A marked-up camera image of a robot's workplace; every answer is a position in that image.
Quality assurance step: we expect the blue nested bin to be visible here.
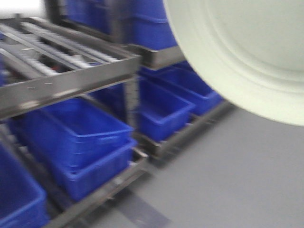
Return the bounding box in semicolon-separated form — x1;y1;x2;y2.
45;138;137;201
8;98;133;171

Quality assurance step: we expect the stainless steel shelf rack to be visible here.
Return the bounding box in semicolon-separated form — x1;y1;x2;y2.
44;0;235;159

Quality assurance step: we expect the blue bin floor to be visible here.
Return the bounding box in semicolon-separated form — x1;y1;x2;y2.
139;66;223;115
90;76;197;143

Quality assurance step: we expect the blue bin centre floor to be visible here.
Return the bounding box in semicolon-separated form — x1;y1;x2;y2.
90;76;197;143

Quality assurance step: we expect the blue nested bin lower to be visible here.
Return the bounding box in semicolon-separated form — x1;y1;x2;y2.
45;138;137;201

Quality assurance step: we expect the blue bin right floor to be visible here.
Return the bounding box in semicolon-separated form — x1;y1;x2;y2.
139;66;223;115

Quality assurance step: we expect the blue bin top shelf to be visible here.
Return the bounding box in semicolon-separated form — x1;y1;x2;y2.
65;0;177;50

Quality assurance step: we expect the blue nested bin upper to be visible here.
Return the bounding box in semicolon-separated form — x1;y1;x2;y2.
8;98;133;171

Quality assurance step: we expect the light green plate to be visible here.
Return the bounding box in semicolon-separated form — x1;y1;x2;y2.
164;0;304;126

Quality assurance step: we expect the steel roller conveyor rack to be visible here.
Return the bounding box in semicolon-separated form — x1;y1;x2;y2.
0;16;149;228

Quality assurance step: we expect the blue bin bottom left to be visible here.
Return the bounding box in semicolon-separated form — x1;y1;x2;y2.
0;145;49;228

